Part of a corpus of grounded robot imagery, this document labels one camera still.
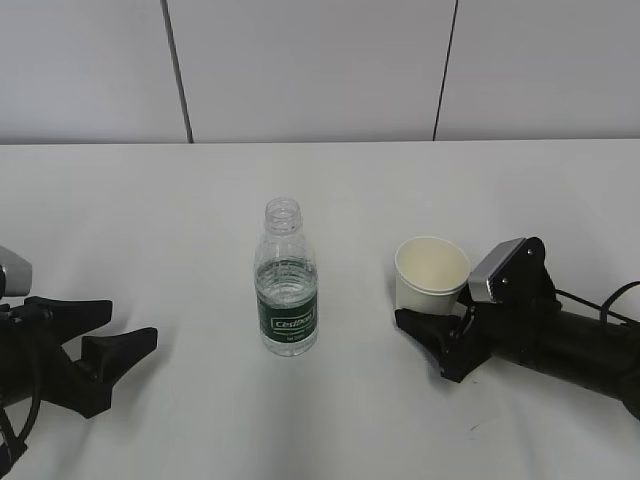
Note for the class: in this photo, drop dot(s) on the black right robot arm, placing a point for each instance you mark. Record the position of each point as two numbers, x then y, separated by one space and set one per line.
594 353

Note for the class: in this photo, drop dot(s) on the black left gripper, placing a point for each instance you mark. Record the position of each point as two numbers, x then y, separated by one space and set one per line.
48 353

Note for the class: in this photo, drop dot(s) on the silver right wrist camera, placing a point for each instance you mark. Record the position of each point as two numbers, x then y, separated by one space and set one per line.
482 279

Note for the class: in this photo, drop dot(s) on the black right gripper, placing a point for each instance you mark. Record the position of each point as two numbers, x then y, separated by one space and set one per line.
524 294

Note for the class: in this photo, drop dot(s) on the clear water bottle green label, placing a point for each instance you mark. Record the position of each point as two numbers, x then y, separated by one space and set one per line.
286 281

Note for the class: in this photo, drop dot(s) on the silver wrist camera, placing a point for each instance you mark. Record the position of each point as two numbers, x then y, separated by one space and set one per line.
16 274
482 279

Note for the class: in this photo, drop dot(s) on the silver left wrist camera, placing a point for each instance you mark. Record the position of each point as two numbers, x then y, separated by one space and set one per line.
16 274

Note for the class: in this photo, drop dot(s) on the white paper cup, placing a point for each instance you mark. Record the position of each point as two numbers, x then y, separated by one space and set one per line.
422 300
431 264

